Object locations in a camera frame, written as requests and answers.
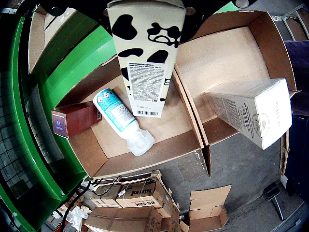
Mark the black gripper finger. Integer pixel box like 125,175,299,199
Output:
36,0,109,24
180,0,256,44

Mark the cow print hand cream box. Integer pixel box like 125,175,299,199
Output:
107,0,186,119

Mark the open cardboard box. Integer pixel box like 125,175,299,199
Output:
172,9,302,146

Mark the dark red small box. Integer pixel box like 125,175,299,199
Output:
51,101,103,139

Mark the cardboard box with flaps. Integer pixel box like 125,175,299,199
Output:
55,40,212,179

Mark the tall white carton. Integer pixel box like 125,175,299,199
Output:
204,77,293,150

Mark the white bottle teal label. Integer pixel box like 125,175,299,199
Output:
93,88,155,157

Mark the purple garment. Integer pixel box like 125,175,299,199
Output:
283,40,309,116

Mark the printed brown carton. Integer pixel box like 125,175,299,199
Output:
115,180,169,210

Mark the black floor tool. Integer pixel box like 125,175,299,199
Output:
262,182,286,221

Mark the open empty carton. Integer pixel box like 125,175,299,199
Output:
180,185,232,232

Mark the large brown carton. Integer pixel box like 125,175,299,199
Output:
83,206,181,232

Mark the green metal conveyor frame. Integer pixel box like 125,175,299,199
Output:
0,13,114,232

